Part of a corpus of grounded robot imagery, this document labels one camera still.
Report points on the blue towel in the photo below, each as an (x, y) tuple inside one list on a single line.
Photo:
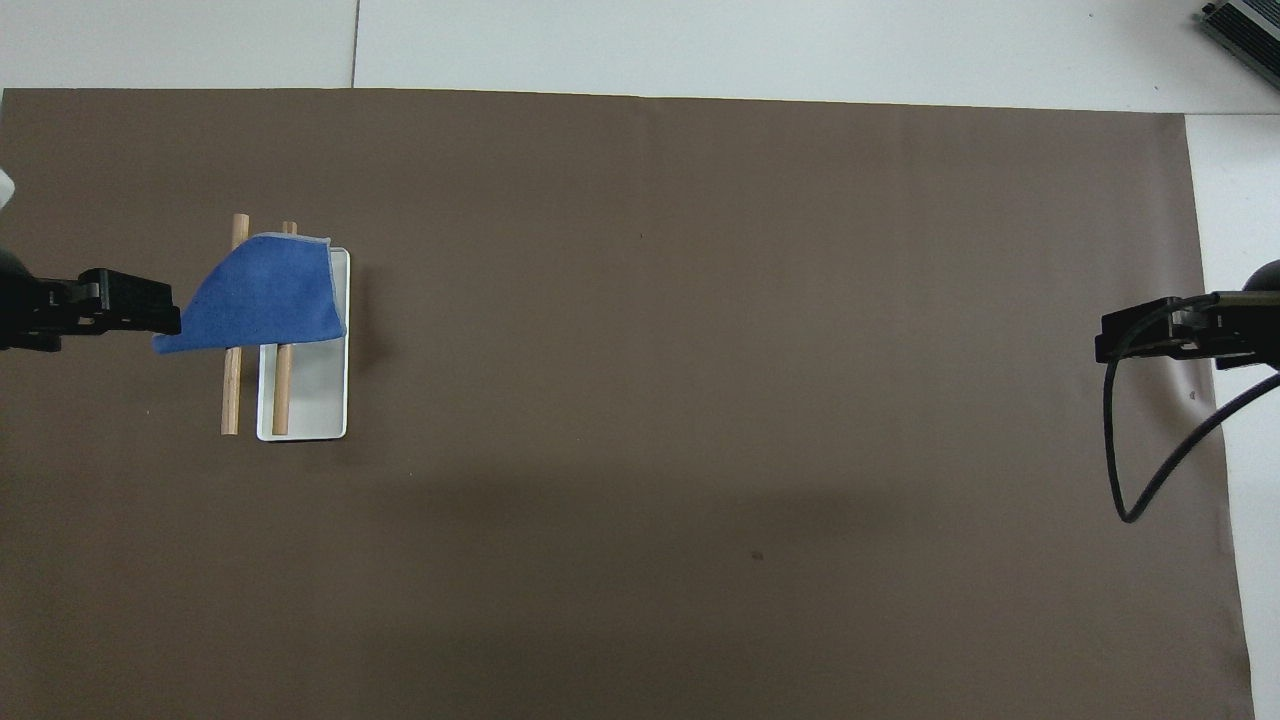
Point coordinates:
[(265, 295)]

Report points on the grey metal box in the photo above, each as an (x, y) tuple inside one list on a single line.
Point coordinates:
[(1248, 28)]

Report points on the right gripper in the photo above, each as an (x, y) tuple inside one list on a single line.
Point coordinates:
[(1255, 325)]

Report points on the wooden rod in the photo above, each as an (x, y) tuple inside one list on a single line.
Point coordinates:
[(282, 390), (231, 395)]

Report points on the white rack base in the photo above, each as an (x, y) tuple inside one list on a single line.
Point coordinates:
[(315, 390)]

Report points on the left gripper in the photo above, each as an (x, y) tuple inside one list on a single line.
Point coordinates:
[(18, 305)]

